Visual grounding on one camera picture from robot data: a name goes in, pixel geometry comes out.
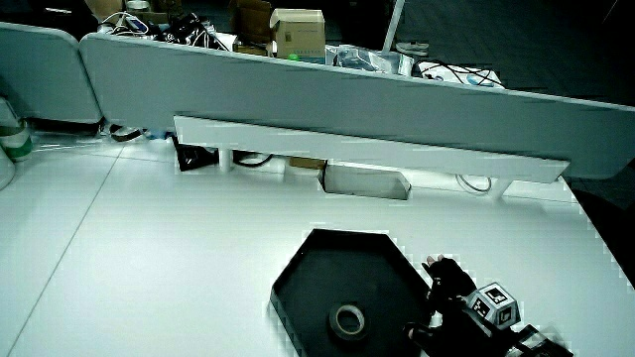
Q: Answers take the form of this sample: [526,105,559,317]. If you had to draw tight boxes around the person's right hand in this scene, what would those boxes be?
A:
[404,254,522,357]

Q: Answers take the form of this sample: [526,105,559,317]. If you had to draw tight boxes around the black hexagonal plate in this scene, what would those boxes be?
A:
[269,227,434,357]

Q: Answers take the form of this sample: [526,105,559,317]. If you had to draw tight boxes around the black tape roll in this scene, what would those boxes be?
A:
[327,301,371,343]

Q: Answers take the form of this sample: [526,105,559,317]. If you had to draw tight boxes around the white open box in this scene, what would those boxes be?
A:
[319,163,413,201]

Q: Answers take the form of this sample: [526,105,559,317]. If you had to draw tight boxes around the white monitor riser shelf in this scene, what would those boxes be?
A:
[173,114,571,202]

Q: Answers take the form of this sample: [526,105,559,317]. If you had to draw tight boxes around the small brown box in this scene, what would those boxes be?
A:
[288,156,328,172]

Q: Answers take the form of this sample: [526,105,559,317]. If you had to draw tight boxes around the long grey desk divider panel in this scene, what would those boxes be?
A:
[78,32,635,180]

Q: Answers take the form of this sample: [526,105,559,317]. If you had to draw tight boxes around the white shoe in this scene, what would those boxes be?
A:
[395,41,431,58]

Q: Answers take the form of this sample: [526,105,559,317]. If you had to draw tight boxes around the clear plastic bags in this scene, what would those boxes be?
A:
[324,44,416,77]

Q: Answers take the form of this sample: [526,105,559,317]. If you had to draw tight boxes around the white pole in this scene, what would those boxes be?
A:
[380,0,406,55]

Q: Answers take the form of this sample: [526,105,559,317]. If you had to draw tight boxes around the black pouch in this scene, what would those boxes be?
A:
[171,135,220,173]

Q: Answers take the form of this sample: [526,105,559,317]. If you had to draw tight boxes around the closed tan cardboard box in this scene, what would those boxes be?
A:
[269,8,327,64]

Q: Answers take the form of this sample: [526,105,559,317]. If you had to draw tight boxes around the open brown cardboard box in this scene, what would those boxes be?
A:
[229,0,274,47]

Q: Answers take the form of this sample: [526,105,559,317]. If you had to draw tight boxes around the short grey desk divider panel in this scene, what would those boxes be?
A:
[0,22,104,125]

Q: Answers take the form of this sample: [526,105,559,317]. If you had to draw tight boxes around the white cable loop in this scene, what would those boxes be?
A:
[454,173,493,194]

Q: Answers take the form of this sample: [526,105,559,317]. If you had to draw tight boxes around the white pad with black cables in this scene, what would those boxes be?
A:
[415,59,506,90]

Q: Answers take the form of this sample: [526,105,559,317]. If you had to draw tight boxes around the black cable loop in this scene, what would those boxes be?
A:
[231,151,275,169]

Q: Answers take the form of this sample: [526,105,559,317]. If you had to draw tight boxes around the black coiled strap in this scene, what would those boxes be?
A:
[108,124,146,144]

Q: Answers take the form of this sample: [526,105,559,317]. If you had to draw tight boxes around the black cable bundle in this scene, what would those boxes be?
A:
[162,13,230,52]

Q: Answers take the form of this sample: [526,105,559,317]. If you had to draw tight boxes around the white device with cables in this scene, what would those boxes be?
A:
[95,10,151,37]

